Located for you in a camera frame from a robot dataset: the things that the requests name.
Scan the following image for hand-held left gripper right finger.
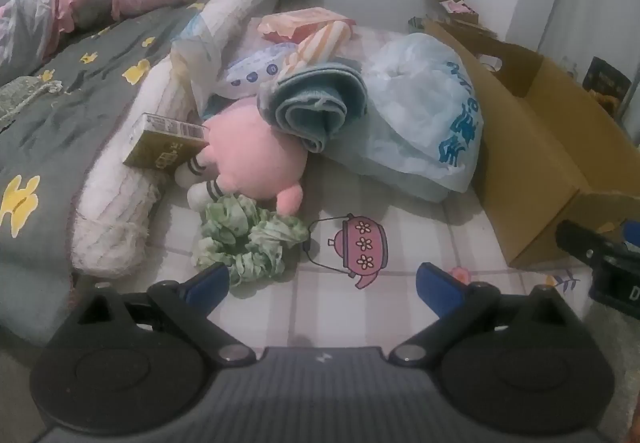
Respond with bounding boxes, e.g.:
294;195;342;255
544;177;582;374
387;262;576;366

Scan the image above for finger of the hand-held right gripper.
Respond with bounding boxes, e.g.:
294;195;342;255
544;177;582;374
555;219;626;270
621;218;640;255

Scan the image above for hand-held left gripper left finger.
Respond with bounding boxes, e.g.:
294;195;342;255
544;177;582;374
67;262;258;366

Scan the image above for pale green scrunchie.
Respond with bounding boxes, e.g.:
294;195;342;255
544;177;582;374
192;193;311;286

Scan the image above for large cardboard box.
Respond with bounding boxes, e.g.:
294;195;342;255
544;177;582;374
422;18;640;269

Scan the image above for pink plush toy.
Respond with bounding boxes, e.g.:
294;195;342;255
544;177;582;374
175;98;308;216

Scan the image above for small yellow box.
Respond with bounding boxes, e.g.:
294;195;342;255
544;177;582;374
122;113;208;171

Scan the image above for blue towel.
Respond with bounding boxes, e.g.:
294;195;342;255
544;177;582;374
257;63;368;154

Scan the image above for orange striped sock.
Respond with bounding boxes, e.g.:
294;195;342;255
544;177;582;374
277;20;353;78

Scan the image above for long white bolster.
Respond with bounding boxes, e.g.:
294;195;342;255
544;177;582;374
72;0;281;279

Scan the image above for black snack tin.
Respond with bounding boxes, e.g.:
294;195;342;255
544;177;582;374
582;57;632;98

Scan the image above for white plastic bag blue print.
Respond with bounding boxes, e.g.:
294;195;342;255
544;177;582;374
325;33;486;204

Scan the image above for grey bedsheet yellow prints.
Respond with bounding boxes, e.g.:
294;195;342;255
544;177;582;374
0;3;211;349

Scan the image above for grey knitted cloth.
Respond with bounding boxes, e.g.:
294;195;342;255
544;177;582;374
0;75;63;131

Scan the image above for pink wet wipes packet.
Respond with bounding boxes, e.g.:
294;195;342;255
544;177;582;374
257;8;358;44

